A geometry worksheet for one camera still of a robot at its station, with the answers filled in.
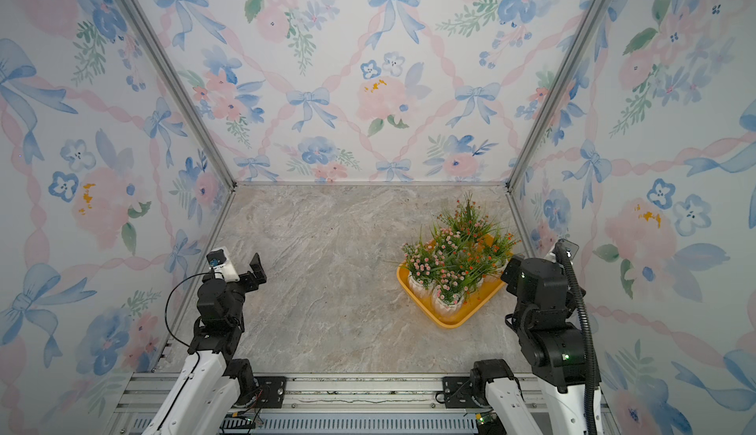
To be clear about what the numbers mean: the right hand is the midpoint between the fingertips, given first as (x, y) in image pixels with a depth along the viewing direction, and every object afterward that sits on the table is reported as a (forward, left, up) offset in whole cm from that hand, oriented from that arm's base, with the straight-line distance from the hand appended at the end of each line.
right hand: (546, 248), depth 62 cm
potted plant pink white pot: (+14, +16, -17) cm, 28 cm away
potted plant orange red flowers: (+13, +2, -21) cm, 24 cm away
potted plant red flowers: (+20, +9, -18) cm, 29 cm away
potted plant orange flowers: (+5, +10, -17) cm, 20 cm away
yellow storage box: (-1, +10, -29) cm, 31 cm away
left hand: (+7, +74, -16) cm, 76 cm away
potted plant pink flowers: (+6, +24, -18) cm, 30 cm away
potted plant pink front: (-1, +18, -19) cm, 26 cm away
